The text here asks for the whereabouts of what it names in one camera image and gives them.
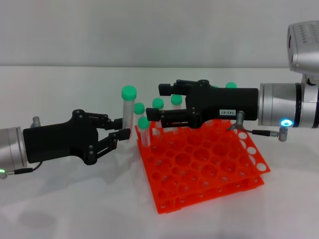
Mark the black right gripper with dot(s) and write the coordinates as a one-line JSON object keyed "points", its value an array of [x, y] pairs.
{"points": [[224, 102]]}

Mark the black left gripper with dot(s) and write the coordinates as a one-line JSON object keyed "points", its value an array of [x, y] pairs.
{"points": [[54, 142]]}

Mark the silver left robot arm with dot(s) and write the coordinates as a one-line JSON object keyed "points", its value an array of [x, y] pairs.
{"points": [[11, 149]]}

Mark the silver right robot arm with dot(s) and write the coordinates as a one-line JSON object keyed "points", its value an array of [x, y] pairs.
{"points": [[276, 104]]}

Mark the orange test tube rack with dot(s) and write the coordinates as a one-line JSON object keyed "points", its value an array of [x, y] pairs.
{"points": [[199, 159]]}

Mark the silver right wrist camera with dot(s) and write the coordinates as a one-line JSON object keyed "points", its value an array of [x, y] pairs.
{"points": [[305, 47]]}

